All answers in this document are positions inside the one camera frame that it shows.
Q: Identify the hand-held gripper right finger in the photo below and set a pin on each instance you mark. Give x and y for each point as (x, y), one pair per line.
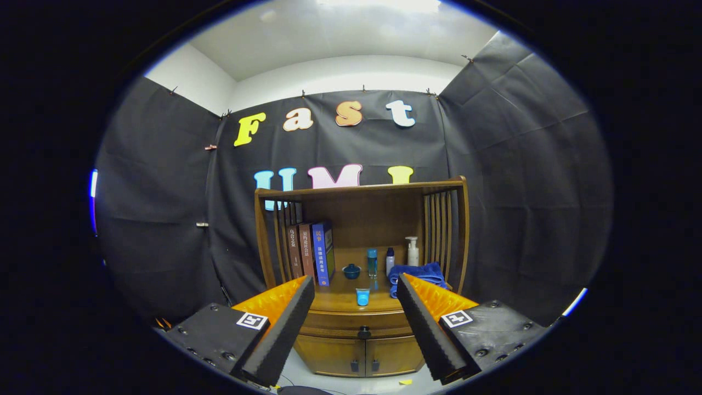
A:
(422, 329)

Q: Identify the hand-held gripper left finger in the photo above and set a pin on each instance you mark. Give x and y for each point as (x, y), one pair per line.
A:
(285, 329)

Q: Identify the wooden drawer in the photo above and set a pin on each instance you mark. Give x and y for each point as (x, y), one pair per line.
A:
(340, 323)

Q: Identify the blue white cosmetic tube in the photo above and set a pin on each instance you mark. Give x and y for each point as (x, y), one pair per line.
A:
(362, 297)

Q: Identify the wooden cabinet door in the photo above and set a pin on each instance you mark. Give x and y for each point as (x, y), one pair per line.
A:
(395, 356)
(329, 356)

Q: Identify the wooden countertop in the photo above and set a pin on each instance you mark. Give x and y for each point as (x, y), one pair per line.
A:
(340, 299)

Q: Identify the wooden cabinet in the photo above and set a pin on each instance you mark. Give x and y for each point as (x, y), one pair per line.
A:
(362, 219)

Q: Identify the blue folded towel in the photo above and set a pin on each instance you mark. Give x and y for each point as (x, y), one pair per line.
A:
(422, 272)

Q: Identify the small white bottle blue cap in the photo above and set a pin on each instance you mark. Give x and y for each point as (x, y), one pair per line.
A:
(390, 263)

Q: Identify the white pump bottle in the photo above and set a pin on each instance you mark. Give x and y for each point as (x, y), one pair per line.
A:
(412, 255)

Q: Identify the brown book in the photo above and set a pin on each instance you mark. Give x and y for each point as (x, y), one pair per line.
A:
(294, 252)
(307, 249)

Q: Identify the tall blue bottle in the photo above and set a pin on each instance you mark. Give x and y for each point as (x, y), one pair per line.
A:
(372, 263)

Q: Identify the blue book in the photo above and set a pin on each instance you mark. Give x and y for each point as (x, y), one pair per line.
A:
(321, 252)

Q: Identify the blue lidded teacup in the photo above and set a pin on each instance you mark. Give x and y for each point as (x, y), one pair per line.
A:
(351, 272)

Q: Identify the black backdrop cloth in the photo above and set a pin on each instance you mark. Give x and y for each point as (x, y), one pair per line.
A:
(521, 164)

